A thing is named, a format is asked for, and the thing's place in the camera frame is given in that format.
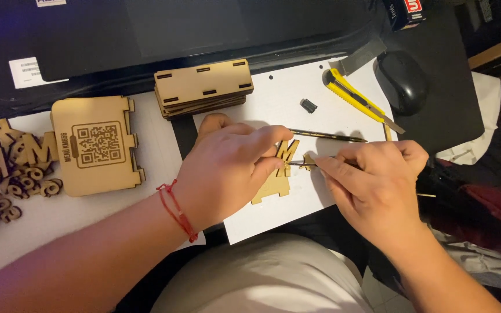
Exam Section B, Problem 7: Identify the person's right hand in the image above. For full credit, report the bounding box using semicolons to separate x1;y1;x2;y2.
315;139;429;254

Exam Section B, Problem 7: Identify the person's left hand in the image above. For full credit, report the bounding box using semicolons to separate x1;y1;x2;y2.
174;113;295;234

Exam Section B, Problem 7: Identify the wooden letter piece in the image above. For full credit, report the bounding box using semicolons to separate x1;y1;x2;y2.
275;139;300;177

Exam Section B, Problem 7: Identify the thin metal pick tool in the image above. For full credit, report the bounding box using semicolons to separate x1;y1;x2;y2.
285;160;361;169

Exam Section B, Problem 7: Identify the small wooden slotted panel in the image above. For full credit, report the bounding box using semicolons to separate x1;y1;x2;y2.
250;169;293;205

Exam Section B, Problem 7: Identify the black pencil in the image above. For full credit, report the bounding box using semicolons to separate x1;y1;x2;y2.
289;128;369;143

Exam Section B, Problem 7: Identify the tiny wooden cutout piece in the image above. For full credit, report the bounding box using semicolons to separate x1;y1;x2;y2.
299;153;317;171

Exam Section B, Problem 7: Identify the stack of wooden slotted panels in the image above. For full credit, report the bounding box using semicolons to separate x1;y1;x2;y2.
153;58;255;121

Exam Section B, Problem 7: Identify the yellow utility knife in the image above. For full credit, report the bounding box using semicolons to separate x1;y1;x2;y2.
322;68;406;135

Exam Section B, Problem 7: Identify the white punched paper sheet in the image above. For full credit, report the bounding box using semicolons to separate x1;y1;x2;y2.
193;56;395;246

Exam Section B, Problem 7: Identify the person's white shirt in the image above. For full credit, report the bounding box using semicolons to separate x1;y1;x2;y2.
150;233;375;313

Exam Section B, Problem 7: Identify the black computer mouse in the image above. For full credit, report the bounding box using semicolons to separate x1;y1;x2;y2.
376;50;429;117

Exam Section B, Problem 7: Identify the dark red fabric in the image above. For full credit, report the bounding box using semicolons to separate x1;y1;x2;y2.
424;182;501;263

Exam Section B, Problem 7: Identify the white cloth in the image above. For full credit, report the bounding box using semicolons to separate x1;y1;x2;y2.
434;71;501;166

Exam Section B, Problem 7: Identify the engraved wooden code panel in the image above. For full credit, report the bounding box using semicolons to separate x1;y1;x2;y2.
50;95;146;197

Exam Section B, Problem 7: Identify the black mouse pad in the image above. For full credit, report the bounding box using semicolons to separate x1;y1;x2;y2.
379;9;486;154

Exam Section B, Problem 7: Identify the grey metal scraper blade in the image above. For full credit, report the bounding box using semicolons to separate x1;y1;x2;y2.
328;37;388;77

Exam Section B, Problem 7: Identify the black laptop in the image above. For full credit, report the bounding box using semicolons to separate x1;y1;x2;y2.
0;0;388;127

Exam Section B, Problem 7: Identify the large white paper sheet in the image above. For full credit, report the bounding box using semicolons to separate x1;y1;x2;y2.
0;90;208;288

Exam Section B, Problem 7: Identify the dark blue cardboard box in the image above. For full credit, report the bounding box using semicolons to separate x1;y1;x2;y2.
382;0;428;32

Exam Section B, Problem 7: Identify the pile of wooden letters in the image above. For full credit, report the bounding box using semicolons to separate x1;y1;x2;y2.
0;118;64;223

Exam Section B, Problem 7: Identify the red string bracelet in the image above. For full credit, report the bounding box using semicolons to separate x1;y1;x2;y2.
156;179;199;243

